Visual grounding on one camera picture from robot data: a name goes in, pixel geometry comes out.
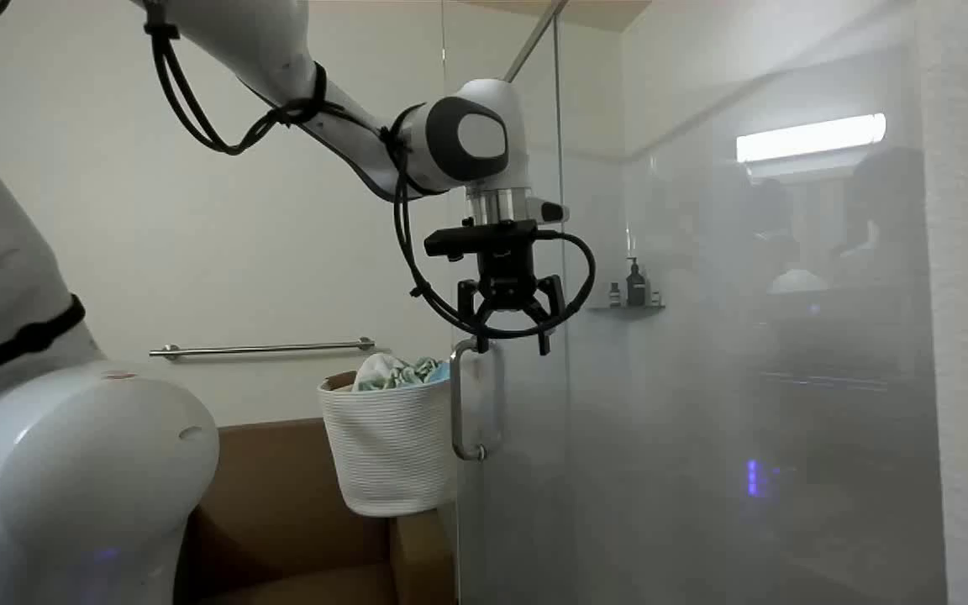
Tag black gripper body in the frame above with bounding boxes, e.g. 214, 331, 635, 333
460, 233, 564, 318

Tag brushed metal door handle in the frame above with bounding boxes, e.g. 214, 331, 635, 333
448, 340, 506, 468

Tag frosted glass shower door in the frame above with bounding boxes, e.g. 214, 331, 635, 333
452, 15, 635, 605

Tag glass shower shelf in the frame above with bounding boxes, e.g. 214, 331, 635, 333
588, 298, 668, 324

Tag colourful patterned cloth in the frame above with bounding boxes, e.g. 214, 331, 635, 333
348, 351, 452, 398

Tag dark tall bottle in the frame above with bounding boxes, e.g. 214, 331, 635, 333
621, 254, 652, 311

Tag white fabric basket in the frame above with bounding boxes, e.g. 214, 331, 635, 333
316, 360, 469, 521

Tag chrome towel bar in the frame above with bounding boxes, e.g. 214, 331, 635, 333
149, 333, 379, 365

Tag metal support bar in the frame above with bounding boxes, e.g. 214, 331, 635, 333
502, 0, 570, 86

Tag fixed frosted glass panel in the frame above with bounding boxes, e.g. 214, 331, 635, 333
615, 27, 949, 605

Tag brown wooden cabinet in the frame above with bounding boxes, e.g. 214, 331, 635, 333
170, 365, 460, 605

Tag bright rectangular light fixture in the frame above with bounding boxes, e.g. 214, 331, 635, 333
729, 108, 892, 169

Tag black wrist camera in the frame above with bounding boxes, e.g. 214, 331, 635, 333
424, 218, 567, 269

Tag black looped gripper cable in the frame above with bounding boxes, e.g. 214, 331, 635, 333
385, 103, 597, 344

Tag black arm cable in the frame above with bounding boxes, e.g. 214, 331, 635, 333
141, 6, 334, 157

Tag black strap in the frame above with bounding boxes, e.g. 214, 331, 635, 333
0, 291, 91, 392

